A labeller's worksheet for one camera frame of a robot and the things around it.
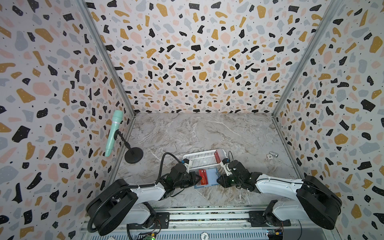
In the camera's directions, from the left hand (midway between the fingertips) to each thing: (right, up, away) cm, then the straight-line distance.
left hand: (205, 176), depth 81 cm
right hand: (+7, -2, +3) cm, 8 cm away
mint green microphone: (-44, +32, -7) cm, 55 cm away
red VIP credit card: (-1, -3, +4) cm, 5 cm away
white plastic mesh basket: (+3, +6, +14) cm, 16 cm away
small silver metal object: (+45, +9, +18) cm, 49 cm away
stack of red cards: (+8, +6, +13) cm, 17 cm away
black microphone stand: (-46, +9, +14) cm, 48 cm away
